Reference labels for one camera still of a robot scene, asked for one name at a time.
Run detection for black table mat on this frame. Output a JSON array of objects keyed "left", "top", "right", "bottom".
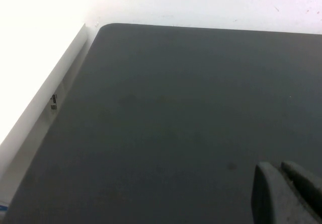
[{"left": 0, "top": 23, "right": 322, "bottom": 224}]

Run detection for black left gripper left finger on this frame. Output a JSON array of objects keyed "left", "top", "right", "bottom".
[{"left": 251, "top": 161, "right": 318, "bottom": 224}]

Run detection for white side board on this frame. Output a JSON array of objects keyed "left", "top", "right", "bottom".
[{"left": 0, "top": 23, "right": 89, "bottom": 206}]

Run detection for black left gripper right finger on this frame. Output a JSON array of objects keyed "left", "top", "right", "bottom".
[{"left": 281, "top": 160, "right": 322, "bottom": 218}]

